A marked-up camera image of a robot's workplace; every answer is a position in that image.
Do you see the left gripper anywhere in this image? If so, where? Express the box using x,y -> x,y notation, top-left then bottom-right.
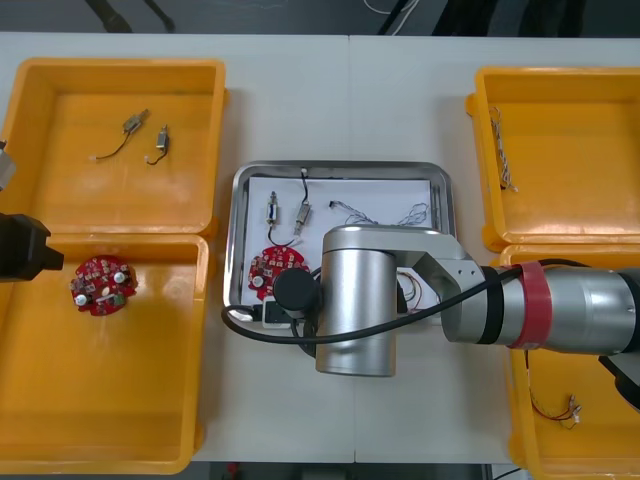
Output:
0,213 -> 65,284

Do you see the small metal solenoid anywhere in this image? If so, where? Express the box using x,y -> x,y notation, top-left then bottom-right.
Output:
88,108 -> 151,162
292,167 -> 315,239
143,123 -> 172,166

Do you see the blue-white twisted wire harness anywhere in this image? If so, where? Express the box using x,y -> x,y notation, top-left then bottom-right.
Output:
488,106 -> 520,194
327,199 -> 432,230

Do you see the red green-yellow wire harness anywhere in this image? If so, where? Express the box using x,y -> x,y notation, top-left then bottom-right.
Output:
522,349 -> 584,431
396,271 -> 432,315

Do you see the round red circuit board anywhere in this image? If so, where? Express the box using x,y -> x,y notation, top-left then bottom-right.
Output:
248,244 -> 315,307
68,253 -> 140,318

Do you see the yellow-orange plastic bin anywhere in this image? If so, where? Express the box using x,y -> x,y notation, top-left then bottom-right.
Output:
2,57 -> 231,236
0,232 -> 211,476
492,244 -> 640,476
464,64 -> 640,251

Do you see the steel tray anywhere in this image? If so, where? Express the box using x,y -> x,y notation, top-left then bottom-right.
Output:
222,159 -> 456,326

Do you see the metal solenoid blue label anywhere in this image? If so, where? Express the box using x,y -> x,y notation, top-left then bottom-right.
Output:
263,189 -> 302,249

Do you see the black stand leg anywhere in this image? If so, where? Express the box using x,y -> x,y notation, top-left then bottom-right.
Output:
147,0 -> 177,33
84,0 -> 135,34

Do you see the white paper sheet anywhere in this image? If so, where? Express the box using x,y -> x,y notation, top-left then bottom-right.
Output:
244,174 -> 435,321

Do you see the white cable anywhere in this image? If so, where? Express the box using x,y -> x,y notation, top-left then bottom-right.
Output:
363,0 -> 422,15

